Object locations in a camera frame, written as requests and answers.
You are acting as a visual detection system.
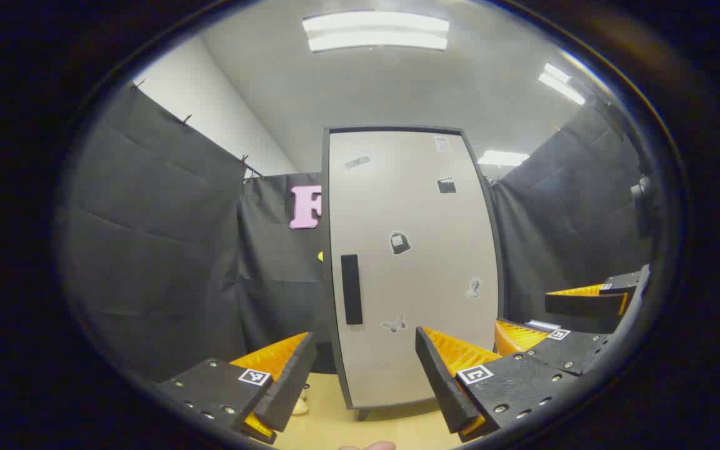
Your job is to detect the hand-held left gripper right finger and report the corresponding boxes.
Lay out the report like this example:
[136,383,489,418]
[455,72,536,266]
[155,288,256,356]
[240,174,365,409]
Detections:
[414,326,579,444]

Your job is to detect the grey cabinet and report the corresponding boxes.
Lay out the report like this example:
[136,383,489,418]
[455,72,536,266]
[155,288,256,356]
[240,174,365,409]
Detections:
[321,125,506,421]

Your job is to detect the ceiling light panel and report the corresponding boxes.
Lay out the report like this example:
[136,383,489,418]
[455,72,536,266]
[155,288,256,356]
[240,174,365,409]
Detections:
[538,62,587,106]
[477,150,531,168]
[302,11,450,53]

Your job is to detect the black cabinet door handle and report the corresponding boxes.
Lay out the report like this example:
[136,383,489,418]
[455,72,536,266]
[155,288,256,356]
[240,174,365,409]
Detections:
[341,254,364,326]

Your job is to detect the black backdrop cloth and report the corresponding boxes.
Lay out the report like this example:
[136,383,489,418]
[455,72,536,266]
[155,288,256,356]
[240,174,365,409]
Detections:
[60,81,654,382]

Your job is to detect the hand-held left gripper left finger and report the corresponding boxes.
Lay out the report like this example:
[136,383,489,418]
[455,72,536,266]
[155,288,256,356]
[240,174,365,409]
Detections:
[154,331,318,446]

